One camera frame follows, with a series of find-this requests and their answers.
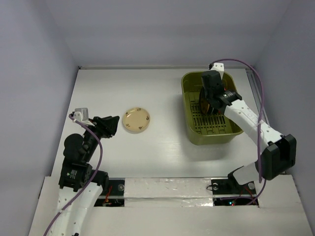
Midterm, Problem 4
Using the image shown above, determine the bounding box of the left arm base electronics bay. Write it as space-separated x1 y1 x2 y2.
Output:
94 178 125 207

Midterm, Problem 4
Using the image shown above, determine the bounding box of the olive green dish rack tub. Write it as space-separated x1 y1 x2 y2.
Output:
181 71 243 145

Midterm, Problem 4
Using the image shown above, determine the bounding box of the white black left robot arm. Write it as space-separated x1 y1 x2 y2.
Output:
44 111 120 236

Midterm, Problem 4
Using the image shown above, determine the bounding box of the yellow brown patterned plate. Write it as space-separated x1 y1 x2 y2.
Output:
199 88 213 115

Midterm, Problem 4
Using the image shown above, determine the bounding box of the beige floral plate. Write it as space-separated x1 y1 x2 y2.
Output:
122 107 151 134

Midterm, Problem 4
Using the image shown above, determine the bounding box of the right arm base electronics bay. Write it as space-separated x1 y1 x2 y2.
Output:
206 178 259 207

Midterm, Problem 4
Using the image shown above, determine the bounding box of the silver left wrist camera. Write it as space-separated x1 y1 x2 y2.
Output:
72 108 89 123

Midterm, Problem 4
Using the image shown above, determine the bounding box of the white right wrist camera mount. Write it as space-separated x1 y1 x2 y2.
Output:
209 62 224 74

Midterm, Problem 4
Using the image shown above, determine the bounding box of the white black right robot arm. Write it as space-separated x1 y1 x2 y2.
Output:
201 70 297 193

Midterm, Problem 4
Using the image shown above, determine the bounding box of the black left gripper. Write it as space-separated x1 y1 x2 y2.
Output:
82 115 119 160

